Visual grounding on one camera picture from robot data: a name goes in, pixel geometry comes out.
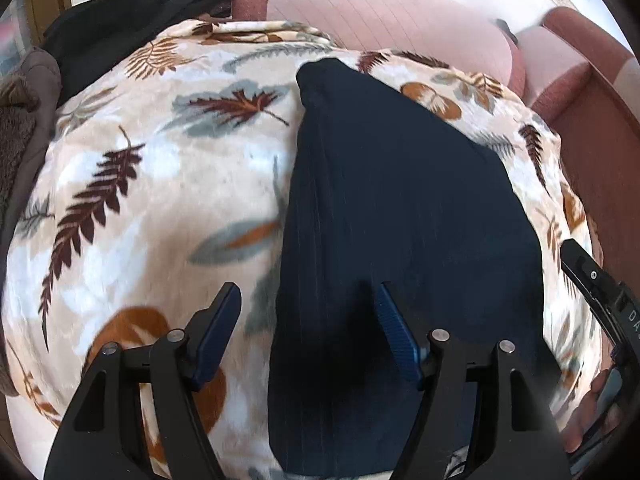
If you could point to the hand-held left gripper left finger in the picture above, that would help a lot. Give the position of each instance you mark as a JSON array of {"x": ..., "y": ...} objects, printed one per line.
[{"x": 215, "y": 330}]

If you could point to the small pink and red cushion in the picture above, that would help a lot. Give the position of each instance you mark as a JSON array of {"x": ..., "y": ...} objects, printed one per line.
[{"x": 550, "y": 55}]

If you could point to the small black object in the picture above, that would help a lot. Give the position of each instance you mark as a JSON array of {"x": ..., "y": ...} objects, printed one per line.
[{"x": 506, "y": 30}]

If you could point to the leaf-print fleece blanket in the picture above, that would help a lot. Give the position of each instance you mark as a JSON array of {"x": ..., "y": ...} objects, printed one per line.
[{"x": 150, "y": 200}]

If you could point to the pink and red sofa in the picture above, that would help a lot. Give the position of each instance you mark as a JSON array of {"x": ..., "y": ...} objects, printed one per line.
[{"x": 600, "y": 160}]

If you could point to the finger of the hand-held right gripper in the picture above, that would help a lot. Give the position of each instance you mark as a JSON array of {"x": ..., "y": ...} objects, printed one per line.
[{"x": 585, "y": 270}]

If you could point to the large pink striped sofa cushion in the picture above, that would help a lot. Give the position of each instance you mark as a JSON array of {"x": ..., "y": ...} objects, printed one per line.
[{"x": 375, "y": 15}]

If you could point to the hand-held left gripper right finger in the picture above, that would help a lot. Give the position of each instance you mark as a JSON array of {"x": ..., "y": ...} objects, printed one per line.
[{"x": 397, "y": 335}]

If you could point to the navy pinstriped pants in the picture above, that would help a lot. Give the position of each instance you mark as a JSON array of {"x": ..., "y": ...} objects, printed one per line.
[{"x": 400, "y": 185}]

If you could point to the person's right hand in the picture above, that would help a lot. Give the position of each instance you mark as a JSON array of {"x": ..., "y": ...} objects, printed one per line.
[{"x": 590, "y": 410}]

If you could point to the black cloth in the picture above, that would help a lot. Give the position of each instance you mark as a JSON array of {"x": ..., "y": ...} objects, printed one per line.
[{"x": 125, "y": 25}]

